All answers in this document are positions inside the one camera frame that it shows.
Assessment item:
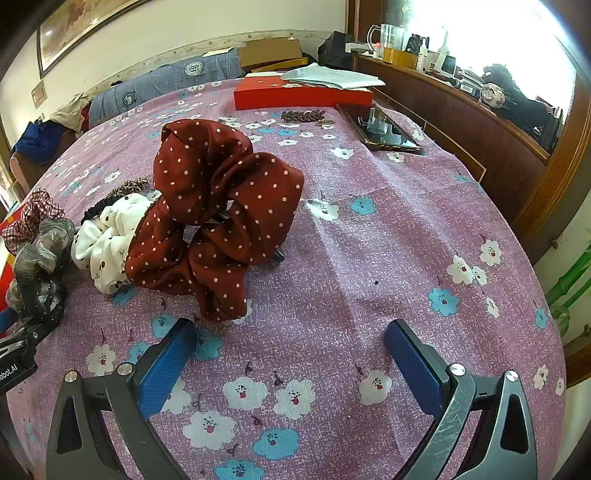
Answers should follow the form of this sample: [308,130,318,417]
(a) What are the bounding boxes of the clear measuring jug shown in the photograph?
[368,23,406,61]

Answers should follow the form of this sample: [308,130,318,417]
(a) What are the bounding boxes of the wooden window frame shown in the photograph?
[519,37,591,266]

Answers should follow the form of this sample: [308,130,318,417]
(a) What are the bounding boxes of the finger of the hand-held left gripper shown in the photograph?
[0,311,41,354]

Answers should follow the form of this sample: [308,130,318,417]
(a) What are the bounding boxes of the brown leaf hair clip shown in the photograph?
[279,109,328,123]

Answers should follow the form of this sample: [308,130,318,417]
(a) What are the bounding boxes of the black bag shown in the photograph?
[317,31,356,71]

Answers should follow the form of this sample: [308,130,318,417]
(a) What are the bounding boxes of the yellow box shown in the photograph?
[382,47,419,70]

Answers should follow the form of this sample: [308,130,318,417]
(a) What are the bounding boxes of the beige clothes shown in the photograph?
[48,91,93,132]

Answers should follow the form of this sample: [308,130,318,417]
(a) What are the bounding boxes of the black dotted scrunchie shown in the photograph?
[16,274,69,324]

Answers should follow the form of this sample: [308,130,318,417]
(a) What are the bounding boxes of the blue checked quilt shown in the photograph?
[88,46,247,127]

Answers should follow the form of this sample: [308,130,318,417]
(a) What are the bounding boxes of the blue clothes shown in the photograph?
[11,119,68,166]

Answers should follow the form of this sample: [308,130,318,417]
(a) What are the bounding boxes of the black ruffled hair tie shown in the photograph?
[80,195,117,227]

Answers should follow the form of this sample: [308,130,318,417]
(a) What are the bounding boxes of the leopard print scrunchie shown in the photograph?
[108,176,151,200]

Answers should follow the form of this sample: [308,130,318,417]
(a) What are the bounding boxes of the red polka dot scrunchie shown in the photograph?
[124,119,305,322]

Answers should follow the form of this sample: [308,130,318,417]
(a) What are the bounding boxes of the white papers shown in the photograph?
[281,62,386,89]

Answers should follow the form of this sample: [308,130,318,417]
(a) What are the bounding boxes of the smartphone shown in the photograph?
[336,103,422,153]

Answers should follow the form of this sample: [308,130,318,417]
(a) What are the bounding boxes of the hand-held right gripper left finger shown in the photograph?
[46,318,197,480]

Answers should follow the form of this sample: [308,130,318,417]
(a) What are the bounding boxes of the black furry item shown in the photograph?
[480,64,566,153]

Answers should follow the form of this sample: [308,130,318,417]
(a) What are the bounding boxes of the red flat gift box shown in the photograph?
[233,76,374,112]

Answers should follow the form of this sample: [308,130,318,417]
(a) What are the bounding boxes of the red plaid scrunchie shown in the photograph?
[1,188,66,254]

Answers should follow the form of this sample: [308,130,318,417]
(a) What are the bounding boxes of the bamboo wall sticker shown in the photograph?
[549,258,591,337]

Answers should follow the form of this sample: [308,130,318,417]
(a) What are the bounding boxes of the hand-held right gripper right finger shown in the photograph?
[385,318,539,480]

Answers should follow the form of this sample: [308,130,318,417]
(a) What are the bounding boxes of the cardboard box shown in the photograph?
[237,38,309,73]

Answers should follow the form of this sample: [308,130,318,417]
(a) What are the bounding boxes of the dark wooden ledge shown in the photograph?
[353,54,557,266]

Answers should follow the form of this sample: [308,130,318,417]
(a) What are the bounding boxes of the grey checked scrunchie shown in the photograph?
[6,218,76,312]

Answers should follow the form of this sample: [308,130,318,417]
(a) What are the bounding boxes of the framed painting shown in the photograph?
[36,0,155,79]

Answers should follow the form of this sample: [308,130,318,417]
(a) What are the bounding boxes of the white cherry print scrunchie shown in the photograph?
[71,193,162,296]

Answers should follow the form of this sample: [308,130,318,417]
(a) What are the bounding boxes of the purple floral bedsheet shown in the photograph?
[7,78,568,480]

